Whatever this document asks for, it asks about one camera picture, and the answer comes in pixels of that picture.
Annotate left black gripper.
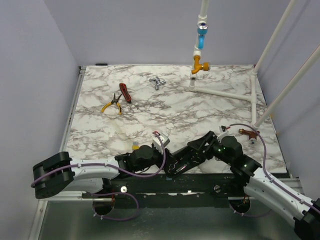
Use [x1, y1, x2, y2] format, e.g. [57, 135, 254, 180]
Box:
[134, 144, 176, 173]

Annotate silver scissors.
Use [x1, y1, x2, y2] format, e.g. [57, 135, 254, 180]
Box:
[167, 161, 199, 176]

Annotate black zip tool case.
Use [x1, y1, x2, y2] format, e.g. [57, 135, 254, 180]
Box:
[164, 146, 206, 178]

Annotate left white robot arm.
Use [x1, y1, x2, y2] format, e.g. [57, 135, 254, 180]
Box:
[31, 145, 173, 199]

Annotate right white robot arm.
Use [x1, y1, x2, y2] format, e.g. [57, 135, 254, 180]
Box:
[187, 131, 320, 240]

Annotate yellow hex key set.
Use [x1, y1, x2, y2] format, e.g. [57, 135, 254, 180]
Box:
[132, 141, 140, 150]

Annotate brown brass faucet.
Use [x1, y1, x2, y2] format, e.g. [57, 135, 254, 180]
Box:
[238, 128, 260, 144]

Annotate red black utility knife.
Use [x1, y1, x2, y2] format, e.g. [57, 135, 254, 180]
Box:
[119, 83, 132, 104]

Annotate orange faucet on pipe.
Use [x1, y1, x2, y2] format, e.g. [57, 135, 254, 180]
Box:
[191, 55, 211, 75]

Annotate silver metal faucet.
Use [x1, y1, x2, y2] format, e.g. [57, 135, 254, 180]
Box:
[149, 76, 166, 91]

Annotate blue valve on pipe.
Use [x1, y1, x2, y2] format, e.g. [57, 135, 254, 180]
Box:
[197, 22, 209, 50]

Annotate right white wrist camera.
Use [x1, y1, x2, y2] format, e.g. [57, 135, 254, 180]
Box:
[217, 125, 231, 139]

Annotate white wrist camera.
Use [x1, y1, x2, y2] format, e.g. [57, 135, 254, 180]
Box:
[217, 125, 231, 139]
[152, 131, 170, 153]

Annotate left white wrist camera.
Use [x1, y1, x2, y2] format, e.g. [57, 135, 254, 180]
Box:
[152, 131, 170, 153]

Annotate yellow handled pliers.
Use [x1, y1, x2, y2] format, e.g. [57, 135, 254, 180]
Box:
[100, 92, 123, 116]

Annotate white PVC pipe frame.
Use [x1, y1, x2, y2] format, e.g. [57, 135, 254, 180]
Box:
[188, 0, 320, 129]

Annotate aluminium frame rail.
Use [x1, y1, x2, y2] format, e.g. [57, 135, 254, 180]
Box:
[28, 66, 87, 240]

